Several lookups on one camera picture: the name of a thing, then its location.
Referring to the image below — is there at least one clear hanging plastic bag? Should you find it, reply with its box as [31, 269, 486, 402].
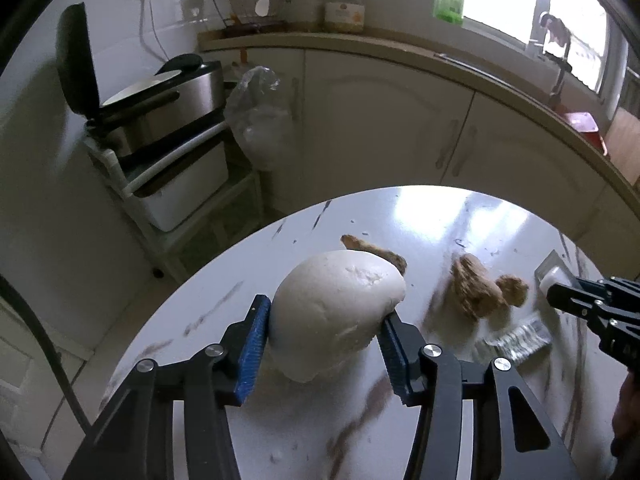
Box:
[223, 66, 296, 171]

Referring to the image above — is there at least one wooden cutting board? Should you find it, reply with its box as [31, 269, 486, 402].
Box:
[602, 107, 640, 186]

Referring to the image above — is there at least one white storage rack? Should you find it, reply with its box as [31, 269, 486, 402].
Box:
[82, 125, 266, 281]

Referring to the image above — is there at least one metal faucet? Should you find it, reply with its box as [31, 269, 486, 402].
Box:
[540, 11, 576, 106]

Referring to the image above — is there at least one clear crinkled plastic wrapper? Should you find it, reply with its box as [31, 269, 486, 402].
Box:
[472, 315, 553, 366]

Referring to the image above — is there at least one steel rice cooker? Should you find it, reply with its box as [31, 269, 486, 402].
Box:
[56, 2, 228, 161]

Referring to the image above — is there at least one green soap bottle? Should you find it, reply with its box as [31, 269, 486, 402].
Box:
[434, 0, 466, 25]

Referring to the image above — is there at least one window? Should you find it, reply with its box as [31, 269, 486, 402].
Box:
[440, 0, 631, 111]

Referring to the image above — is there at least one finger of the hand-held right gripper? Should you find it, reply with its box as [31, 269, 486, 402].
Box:
[546, 280, 607, 320]

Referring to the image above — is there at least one black cable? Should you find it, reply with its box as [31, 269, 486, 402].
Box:
[0, 275, 96, 436]

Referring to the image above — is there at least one large ginger piece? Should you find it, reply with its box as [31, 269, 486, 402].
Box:
[450, 253, 501, 321]

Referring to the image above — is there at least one cloth on faucet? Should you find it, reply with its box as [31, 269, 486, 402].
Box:
[540, 12, 573, 46]

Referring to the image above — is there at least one beige countertop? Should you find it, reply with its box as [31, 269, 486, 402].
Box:
[197, 30, 640, 196]

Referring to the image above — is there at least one red plastic basin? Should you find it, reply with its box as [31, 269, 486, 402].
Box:
[562, 110, 608, 156]

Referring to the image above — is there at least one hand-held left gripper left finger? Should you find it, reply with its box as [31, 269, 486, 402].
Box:
[62, 294, 273, 480]

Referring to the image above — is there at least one flat ginger piece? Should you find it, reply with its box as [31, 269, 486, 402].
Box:
[340, 234, 408, 276]

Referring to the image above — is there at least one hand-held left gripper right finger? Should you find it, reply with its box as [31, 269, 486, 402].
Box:
[377, 310, 576, 480]

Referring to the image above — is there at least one white power cord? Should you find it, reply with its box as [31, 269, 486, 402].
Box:
[142, 0, 173, 61]

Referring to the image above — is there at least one cream kitchen cabinet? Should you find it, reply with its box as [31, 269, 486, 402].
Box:
[200, 47, 640, 271]

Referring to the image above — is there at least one large glass jar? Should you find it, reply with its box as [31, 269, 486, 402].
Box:
[324, 0, 366, 35]

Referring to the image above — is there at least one white steamed bun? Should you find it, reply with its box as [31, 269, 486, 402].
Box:
[267, 251, 407, 385]

